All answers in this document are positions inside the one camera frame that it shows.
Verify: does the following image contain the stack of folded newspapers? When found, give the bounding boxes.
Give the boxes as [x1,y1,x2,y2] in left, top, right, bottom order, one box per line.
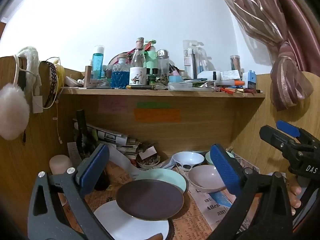
[73,119,140,160]

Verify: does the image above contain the white box black stripe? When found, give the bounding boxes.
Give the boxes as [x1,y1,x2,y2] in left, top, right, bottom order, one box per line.
[197,71,221,82]

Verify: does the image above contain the dark brown plate gold rim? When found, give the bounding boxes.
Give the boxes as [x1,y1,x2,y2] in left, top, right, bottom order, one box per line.
[116,179,185,222]

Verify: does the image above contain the white paper sheet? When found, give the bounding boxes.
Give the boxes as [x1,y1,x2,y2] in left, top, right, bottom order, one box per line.
[107,145,140,178]

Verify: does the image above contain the white plate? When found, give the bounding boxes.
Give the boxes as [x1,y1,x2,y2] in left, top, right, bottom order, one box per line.
[94,200,170,240]

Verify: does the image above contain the newspaper print table mat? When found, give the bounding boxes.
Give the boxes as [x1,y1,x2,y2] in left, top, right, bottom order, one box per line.
[57,152,260,240]

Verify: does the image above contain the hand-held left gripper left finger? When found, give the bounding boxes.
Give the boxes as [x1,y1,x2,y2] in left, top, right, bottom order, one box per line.
[27,144,115,240]

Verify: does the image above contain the white paper tag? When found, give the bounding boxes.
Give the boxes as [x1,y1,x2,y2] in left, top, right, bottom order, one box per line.
[32,95,43,113]

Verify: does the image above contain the white black dotted bowl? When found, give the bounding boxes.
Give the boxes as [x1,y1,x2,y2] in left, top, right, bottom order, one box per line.
[172,151,205,172]

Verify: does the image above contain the green pump bottle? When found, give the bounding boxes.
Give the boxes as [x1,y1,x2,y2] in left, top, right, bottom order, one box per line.
[144,39,157,69]

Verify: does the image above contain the clear tube of pencils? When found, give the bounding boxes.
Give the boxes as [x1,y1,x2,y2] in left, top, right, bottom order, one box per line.
[230,55,241,79]

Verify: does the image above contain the small bowl of trinkets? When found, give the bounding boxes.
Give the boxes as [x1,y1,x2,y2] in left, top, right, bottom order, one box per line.
[137,155,161,170]

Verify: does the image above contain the clear plastic container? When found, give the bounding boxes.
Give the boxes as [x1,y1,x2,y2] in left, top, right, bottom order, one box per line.
[168,75,193,91]

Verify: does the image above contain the white printed receipt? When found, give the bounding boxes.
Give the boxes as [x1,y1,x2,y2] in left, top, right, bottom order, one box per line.
[67,142,83,160]

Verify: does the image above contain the orange and green sticky notes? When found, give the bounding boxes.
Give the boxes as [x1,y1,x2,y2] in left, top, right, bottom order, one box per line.
[134,108,181,123]

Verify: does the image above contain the mint green bowl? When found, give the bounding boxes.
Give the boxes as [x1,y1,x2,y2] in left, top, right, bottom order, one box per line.
[205,151,235,166]

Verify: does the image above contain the pale pink mug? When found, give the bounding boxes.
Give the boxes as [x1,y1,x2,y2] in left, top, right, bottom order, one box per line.
[49,155,69,175]

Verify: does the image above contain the beige cosmetic tube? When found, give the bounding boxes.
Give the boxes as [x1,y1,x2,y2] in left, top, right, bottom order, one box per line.
[84,66,91,88]

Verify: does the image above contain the white fluffy pompom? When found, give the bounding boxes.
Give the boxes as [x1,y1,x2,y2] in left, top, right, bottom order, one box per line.
[0,84,30,140]

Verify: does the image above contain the blue liquid bottle white cap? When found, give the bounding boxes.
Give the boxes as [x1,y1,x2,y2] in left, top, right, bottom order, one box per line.
[92,45,105,79]

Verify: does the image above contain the blue white pencil sharpener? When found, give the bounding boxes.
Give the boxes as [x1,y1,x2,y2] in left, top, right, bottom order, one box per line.
[242,70,257,90]

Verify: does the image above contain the mint green plate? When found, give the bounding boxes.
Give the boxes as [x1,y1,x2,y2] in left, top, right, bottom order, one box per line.
[134,168,188,195]

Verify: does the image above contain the small white card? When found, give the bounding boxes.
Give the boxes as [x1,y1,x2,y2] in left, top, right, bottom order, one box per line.
[139,146,157,159]

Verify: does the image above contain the grey pink bowl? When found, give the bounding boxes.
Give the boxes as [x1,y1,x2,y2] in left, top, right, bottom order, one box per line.
[188,165,227,193]

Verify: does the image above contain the yellow round item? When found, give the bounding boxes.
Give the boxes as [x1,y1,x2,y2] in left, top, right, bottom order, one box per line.
[56,64,66,90]

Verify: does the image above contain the clear glass bottle white label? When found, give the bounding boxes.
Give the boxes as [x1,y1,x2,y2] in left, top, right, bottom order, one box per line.
[129,37,147,86]

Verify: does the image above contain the white fluffy headband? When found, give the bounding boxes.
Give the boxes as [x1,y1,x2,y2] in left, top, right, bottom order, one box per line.
[15,46,42,98]

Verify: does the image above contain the blue printed paper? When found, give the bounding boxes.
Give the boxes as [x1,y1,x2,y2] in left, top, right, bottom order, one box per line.
[209,192,233,208]

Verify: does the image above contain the packaged toothbrush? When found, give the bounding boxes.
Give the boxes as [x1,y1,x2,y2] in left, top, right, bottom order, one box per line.
[182,40,208,79]

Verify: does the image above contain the dark wine bottle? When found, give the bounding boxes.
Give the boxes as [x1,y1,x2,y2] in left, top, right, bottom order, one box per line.
[76,109,97,160]

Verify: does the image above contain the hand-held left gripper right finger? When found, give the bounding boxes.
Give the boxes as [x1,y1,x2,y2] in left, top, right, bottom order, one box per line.
[207,144,294,240]

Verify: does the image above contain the person's right hand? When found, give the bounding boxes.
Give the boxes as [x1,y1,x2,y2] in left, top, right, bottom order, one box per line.
[287,184,307,217]

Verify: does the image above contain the pink sticky note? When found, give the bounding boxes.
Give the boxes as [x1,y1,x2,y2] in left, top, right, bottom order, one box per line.
[99,99,128,113]

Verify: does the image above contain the glass bottle of blue beads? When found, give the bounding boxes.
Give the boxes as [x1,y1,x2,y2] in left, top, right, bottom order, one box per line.
[111,54,131,88]

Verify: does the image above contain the brown lace headband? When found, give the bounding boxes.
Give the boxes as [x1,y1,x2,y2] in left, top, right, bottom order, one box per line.
[43,61,59,108]

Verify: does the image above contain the green sticky note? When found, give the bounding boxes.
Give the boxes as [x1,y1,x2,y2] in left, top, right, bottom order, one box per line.
[137,102,170,108]

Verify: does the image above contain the clear bottle silver cap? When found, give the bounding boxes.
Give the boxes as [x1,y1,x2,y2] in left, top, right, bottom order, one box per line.
[157,49,170,79]

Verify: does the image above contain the white charging cable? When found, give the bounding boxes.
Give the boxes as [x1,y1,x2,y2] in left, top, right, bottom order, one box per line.
[52,87,63,144]

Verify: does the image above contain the black gold pen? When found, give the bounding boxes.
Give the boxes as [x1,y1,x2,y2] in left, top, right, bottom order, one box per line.
[126,84,155,90]

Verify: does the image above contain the white printed box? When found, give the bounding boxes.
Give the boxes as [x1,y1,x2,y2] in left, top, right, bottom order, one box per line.
[220,70,242,82]

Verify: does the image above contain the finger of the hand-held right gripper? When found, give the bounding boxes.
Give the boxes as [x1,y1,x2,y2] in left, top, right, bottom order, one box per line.
[276,120,320,142]
[259,125,300,153]

